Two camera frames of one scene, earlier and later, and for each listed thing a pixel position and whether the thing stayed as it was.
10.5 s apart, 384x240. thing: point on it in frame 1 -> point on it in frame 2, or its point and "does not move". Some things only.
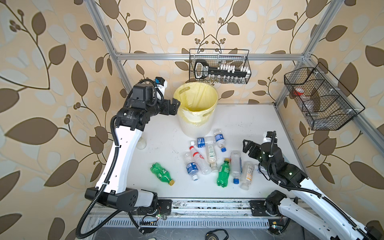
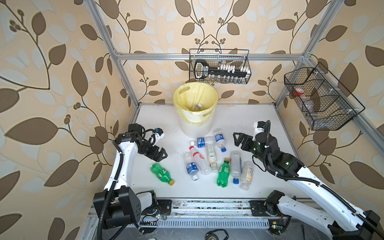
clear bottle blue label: [191, 166] does not move
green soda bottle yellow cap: [161, 173] does not move
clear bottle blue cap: [236, 166] does not move
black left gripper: [165, 110] -> [157, 157]
